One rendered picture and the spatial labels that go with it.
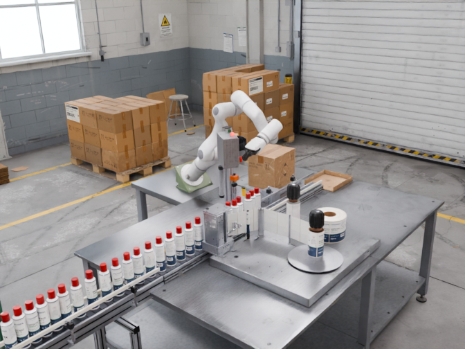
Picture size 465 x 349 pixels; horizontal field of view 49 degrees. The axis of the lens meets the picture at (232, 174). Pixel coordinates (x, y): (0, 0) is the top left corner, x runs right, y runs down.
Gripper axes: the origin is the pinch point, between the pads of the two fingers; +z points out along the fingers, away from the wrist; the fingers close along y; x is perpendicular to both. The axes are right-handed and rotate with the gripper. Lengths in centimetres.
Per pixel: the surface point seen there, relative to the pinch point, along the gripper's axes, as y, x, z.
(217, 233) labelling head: 24, 6, 49
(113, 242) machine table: -41, 3, 90
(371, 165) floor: -182, 290, -222
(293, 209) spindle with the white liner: 25.6, 35.4, 2.4
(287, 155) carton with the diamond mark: -40, 57, -47
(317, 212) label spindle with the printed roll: 62, 15, 7
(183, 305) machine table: 45, 4, 91
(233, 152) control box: 0.8, -9.1, 5.2
